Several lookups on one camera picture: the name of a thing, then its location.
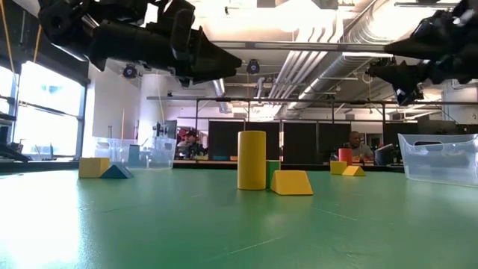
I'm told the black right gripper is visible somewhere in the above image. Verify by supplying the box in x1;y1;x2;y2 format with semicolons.
367;9;478;106

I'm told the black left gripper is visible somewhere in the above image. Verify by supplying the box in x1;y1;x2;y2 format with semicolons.
87;0;243;88

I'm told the tall yellow cylinder block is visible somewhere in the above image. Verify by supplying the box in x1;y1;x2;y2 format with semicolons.
237;130;267;191

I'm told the red cylinder block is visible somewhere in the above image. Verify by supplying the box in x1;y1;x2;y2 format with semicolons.
338;147;353;167

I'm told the small yellow wedge block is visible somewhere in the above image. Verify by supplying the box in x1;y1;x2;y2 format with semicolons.
341;165;367;177

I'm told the small yellow cube block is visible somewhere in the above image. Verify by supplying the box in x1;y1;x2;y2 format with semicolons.
329;161;348;176

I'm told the blue triangular prism block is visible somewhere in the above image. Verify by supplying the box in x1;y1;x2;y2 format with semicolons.
99;164;134;179

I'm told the yellow trapezoid block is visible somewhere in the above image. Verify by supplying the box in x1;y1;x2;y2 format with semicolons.
270;170;314;197

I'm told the black overhead metal rack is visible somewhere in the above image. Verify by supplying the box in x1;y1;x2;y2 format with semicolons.
146;95;478;165

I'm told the black desk monitor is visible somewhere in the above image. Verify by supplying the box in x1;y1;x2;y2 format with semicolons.
164;119;179;140

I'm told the black partition panel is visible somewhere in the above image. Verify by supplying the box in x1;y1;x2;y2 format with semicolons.
208;121;281;162
282;122;352;164

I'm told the white round column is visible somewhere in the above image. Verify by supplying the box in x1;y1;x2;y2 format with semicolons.
137;69;170;150

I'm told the person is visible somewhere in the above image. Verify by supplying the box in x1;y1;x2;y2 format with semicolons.
342;130;375;162
176;129;208;161

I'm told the black office chair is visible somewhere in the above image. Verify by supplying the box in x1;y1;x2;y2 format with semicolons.
374;143;397;166

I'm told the clear plastic bin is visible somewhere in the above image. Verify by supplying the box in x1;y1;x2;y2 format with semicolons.
397;132;478;188
91;136;178;170

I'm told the blue cylinder block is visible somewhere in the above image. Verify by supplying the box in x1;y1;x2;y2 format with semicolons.
128;144;141;167

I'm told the green table mat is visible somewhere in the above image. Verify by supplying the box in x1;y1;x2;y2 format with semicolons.
0;168;478;269

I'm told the large bright window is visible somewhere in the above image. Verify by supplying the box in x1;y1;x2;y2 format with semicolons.
13;61;86;158

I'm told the large silver ceiling duct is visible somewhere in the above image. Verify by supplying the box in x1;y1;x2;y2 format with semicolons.
283;52;397;120

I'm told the yellow hanging cord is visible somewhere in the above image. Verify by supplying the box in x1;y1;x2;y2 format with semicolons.
32;24;43;64
0;0;16;74

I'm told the black angled bracket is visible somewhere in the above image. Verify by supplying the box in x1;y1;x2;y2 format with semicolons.
0;141;33;163

